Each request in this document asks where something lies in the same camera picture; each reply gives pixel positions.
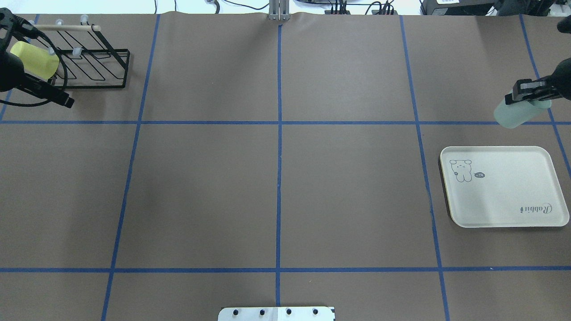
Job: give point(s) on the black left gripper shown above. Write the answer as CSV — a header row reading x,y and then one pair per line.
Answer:
x,y
10,70

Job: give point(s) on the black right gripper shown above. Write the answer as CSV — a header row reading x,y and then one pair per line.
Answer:
x,y
563,79

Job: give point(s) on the light green cup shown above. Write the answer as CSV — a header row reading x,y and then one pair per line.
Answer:
x,y
511,114

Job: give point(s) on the yellow cup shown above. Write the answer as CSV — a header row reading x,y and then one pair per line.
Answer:
x,y
43,63

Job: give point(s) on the cream rabbit tray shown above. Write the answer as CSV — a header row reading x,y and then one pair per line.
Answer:
x,y
502,186

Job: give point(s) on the black box with label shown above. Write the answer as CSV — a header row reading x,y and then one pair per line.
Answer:
x,y
456,7

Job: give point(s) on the power strip with plugs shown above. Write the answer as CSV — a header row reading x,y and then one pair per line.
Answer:
x,y
374,8

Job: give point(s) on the black wire cup rack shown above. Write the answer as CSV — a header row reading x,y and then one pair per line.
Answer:
x,y
91,61

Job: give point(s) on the wooden rack handle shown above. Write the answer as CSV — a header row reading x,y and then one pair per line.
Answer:
x,y
95,28

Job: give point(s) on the aluminium frame post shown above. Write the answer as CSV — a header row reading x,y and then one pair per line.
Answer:
x,y
279,10

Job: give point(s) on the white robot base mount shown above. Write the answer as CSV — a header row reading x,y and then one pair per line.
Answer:
x,y
293,313

